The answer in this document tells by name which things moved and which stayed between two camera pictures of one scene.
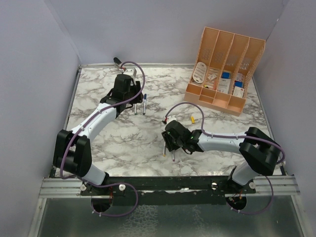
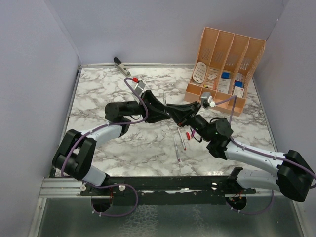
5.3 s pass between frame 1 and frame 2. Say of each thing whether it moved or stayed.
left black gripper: moved
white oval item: stayed
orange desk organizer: stayed
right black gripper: moved
